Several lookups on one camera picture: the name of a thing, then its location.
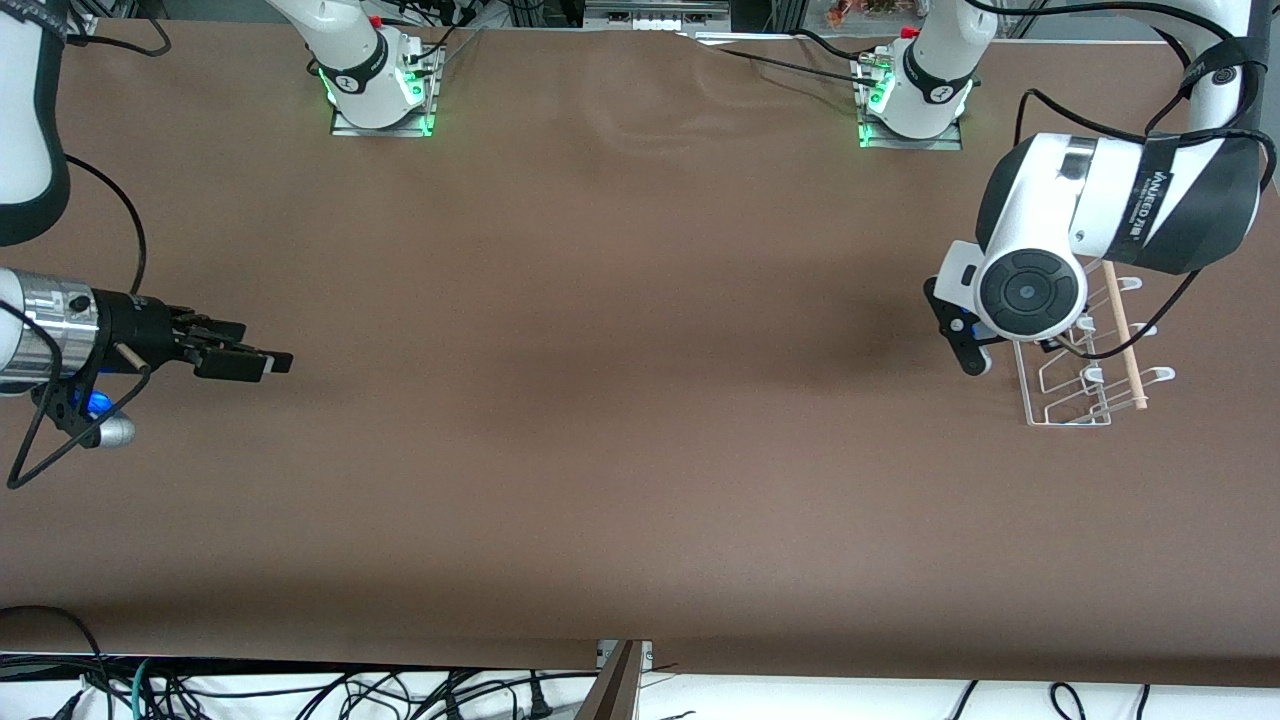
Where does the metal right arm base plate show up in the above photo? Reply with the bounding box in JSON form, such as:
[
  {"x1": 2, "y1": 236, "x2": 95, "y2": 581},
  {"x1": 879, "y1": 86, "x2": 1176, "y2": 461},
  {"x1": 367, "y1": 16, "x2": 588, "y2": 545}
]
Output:
[{"x1": 330, "y1": 35, "x2": 442, "y2": 139}]

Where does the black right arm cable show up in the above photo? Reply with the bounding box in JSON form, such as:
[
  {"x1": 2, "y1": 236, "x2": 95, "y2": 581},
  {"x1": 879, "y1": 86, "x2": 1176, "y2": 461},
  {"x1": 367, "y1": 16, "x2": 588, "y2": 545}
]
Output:
[{"x1": 5, "y1": 18, "x2": 173, "y2": 491}]

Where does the black left camera bracket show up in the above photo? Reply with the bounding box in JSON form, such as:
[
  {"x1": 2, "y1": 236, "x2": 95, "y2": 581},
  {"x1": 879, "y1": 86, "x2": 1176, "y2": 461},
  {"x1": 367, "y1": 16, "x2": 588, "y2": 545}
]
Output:
[{"x1": 922, "y1": 276, "x2": 991, "y2": 373}]

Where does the white wire cup rack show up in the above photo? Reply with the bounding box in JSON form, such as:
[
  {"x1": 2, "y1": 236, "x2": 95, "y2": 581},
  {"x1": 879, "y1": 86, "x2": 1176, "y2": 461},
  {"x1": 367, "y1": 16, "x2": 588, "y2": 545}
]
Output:
[{"x1": 1012, "y1": 260, "x2": 1177, "y2": 429}]

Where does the black right camera bracket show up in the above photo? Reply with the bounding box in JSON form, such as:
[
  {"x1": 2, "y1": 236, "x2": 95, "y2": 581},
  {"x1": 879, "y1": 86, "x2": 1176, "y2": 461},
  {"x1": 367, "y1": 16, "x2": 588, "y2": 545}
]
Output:
[{"x1": 30, "y1": 368, "x2": 109, "y2": 447}]

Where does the brown table cover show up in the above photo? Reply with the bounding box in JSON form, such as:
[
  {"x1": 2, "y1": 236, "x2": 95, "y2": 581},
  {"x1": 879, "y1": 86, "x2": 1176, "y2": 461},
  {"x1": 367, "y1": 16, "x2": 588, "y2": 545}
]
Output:
[{"x1": 0, "y1": 20, "x2": 1280, "y2": 691}]

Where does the metal table edge bracket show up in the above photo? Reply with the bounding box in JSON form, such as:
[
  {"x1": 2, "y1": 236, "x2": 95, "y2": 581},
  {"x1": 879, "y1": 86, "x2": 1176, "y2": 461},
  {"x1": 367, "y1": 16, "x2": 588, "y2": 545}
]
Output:
[{"x1": 575, "y1": 640, "x2": 656, "y2": 720}]

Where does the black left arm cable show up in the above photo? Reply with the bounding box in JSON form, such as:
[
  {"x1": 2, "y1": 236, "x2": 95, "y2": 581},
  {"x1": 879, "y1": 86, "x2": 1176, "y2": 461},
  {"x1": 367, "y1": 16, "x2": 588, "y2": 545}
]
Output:
[{"x1": 958, "y1": 0, "x2": 1280, "y2": 363}]

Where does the white power strip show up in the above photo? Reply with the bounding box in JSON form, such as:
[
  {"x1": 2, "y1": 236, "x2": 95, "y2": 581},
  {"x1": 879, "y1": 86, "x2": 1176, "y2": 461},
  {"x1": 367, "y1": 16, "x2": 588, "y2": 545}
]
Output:
[{"x1": 585, "y1": 0, "x2": 731, "y2": 32}]

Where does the teal floor cable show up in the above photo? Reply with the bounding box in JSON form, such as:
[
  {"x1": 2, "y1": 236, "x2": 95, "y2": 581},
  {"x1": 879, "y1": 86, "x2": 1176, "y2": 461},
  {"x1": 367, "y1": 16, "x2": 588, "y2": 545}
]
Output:
[{"x1": 128, "y1": 657, "x2": 163, "y2": 720}]

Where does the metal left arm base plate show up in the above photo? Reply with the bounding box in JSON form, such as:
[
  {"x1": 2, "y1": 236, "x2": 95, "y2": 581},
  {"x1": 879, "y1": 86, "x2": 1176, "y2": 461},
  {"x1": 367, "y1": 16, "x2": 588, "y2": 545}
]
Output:
[{"x1": 855, "y1": 50, "x2": 965, "y2": 152}]

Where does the short black cable on table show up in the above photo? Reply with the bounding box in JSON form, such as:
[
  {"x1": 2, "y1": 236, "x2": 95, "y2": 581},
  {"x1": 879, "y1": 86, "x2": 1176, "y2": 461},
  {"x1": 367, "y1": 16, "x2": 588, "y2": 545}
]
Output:
[{"x1": 795, "y1": 27, "x2": 881, "y2": 61}]

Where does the black camera bracket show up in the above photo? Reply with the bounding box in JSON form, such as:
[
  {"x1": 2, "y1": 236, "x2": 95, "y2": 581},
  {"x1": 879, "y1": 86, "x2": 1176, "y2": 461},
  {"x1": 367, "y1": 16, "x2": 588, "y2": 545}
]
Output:
[
  {"x1": 922, "y1": 276, "x2": 991, "y2": 373},
  {"x1": 30, "y1": 368, "x2": 109, "y2": 447}
]

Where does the long black cable on table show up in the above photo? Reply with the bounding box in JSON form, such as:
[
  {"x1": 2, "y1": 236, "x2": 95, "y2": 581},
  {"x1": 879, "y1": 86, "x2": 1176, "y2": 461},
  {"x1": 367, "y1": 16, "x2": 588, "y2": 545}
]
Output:
[{"x1": 683, "y1": 33, "x2": 886, "y2": 89}]

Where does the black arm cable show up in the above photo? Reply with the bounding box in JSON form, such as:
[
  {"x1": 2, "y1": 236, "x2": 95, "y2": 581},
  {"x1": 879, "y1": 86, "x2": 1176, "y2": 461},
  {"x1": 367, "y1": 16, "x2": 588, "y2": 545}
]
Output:
[
  {"x1": 958, "y1": 0, "x2": 1280, "y2": 363},
  {"x1": 5, "y1": 18, "x2": 173, "y2": 491}
]

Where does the thick black looped floor cable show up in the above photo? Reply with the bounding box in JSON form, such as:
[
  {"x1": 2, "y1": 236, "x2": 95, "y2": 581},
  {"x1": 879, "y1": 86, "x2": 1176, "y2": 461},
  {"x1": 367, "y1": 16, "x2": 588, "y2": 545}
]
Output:
[{"x1": 0, "y1": 604, "x2": 111, "y2": 701}]

